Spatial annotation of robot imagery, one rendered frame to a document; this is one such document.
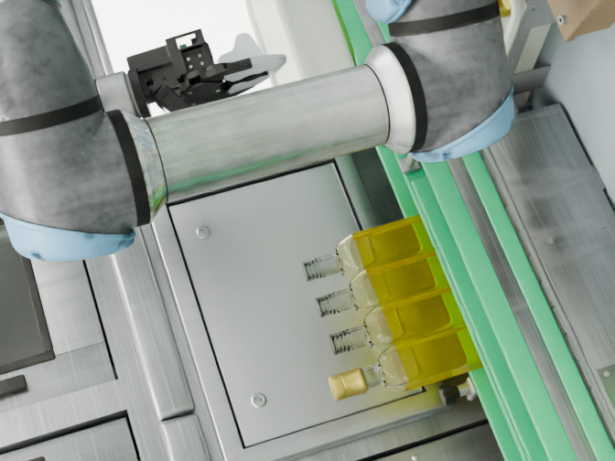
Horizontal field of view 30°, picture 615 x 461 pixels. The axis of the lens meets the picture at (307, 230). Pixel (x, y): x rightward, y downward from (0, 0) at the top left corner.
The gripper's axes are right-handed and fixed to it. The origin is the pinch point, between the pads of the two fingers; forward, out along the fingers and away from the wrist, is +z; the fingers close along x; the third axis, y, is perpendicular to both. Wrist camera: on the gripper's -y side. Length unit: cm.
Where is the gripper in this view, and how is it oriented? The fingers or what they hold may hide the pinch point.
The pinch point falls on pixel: (278, 65)
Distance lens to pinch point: 159.5
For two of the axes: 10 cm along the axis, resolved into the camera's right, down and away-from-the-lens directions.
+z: 9.5, -3.0, 0.4
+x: 0.4, 2.7, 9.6
